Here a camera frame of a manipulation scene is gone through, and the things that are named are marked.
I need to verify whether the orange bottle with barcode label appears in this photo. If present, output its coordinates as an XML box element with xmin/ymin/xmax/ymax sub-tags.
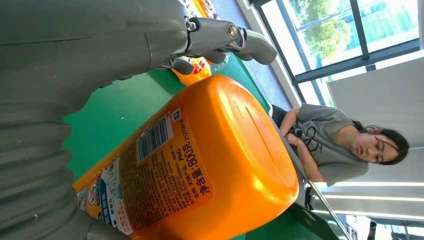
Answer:
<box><xmin>72</xmin><ymin>74</ymin><xmax>300</xmax><ymax>240</ymax></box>

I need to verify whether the orange detergent bottle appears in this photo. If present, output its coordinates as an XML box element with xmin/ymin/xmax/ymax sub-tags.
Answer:
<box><xmin>170</xmin><ymin>52</ymin><xmax>233</xmax><ymax>88</ymax></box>
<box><xmin>180</xmin><ymin>0</ymin><xmax>222</xmax><ymax>20</ymax></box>

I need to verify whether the dark framed window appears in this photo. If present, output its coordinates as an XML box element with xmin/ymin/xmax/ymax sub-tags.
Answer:
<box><xmin>247</xmin><ymin>0</ymin><xmax>424</xmax><ymax>108</ymax></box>

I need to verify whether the person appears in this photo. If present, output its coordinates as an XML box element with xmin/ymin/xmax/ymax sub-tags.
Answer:
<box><xmin>269</xmin><ymin>102</ymin><xmax>410</xmax><ymax>187</ymax></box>

